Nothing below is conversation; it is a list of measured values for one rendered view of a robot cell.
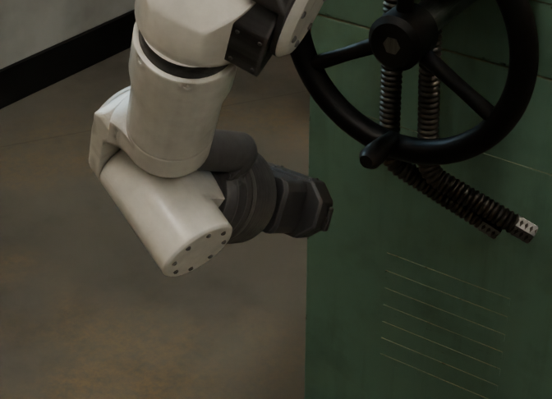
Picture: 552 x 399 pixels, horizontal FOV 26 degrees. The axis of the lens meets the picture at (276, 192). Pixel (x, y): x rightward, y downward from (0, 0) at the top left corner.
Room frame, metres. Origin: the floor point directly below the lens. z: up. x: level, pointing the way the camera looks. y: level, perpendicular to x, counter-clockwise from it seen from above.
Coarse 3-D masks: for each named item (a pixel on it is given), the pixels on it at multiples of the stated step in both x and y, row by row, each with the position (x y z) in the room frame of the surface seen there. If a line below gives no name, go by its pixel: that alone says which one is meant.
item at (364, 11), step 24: (336, 0) 1.34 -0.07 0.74; (360, 0) 1.33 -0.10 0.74; (480, 0) 1.24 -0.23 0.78; (360, 24) 1.33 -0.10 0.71; (456, 24) 1.26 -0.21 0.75; (480, 24) 1.24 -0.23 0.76; (504, 24) 1.22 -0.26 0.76; (456, 48) 1.25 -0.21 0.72; (480, 48) 1.24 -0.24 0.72; (504, 48) 1.22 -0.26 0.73
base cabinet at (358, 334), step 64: (448, 64) 1.26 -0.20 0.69; (320, 128) 1.35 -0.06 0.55; (448, 128) 1.25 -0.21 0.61; (384, 192) 1.30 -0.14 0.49; (512, 192) 1.20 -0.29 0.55; (320, 256) 1.35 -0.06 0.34; (384, 256) 1.29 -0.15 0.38; (448, 256) 1.24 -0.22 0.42; (512, 256) 1.20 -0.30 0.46; (320, 320) 1.35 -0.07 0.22; (384, 320) 1.29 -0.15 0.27; (448, 320) 1.24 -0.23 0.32; (512, 320) 1.19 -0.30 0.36; (320, 384) 1.35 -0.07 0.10; (384, 384) 1.29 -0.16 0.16; (448, 384) 1.23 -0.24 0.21; (512, 384) 1.18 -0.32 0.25
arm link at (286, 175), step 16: (256, 160) 0.87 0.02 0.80; (256, 176) 0.85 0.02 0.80; (272, 176) 0.87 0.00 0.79; (288, 176) 0.92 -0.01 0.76; (304, 176) 0.93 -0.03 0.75; (256, 192) 0.84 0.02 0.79; (272, 192) 0.86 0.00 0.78; (288, 192) 0.88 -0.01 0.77; (304, 192) 0.90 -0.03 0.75; (320, 192) 0.90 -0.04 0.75; (256, 208) 0.83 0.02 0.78; (272, 208) 0.85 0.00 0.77; (288, 208) 0.88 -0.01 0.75; (304, 208) 0.90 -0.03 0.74; (320, 208) 0.89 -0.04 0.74; (256, 224) 0.84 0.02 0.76; (272, 224) 0.86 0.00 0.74; (288, 224) 0.88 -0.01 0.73; (304, 224) 0.89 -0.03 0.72; (320, 224) 0.89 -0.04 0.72; (240, 240) 0.84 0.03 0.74
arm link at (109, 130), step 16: (112, 96) 0.79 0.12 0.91; (128, 96) 0.78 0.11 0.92; (96, 112) 0.78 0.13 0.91; (112, 112) 0.77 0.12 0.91; (96, 128) 0.78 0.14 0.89; (112, 128) 0.76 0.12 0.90; (96, 144) 0.79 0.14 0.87; (112, 144) 0.76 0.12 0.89; (128, 144) 0.74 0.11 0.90; (96, 160) 0.80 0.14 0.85; (144, 160) 0.73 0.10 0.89; (160, 160) 0.72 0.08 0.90; (192, 160) 0.73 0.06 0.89; (160, 176) 0.73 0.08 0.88; (176, 176) 0.73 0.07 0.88
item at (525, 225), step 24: (384, 0) 1.18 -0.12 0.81; (384, 72) 1.17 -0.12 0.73; (384, 96) 1.16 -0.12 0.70; (432, 96) 1.13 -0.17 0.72; (384, 120) 1.16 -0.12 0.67; (432, 120) 1.13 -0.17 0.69; (408, 168) 1.15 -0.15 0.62; (432, 168) 1.13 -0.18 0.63; (432, 192) 1.14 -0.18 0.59; (456, 192) 1.12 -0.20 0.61; (480, 216) 1.12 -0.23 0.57; (504, 216) 1.10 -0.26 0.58; (528, 240) 1.09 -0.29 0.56
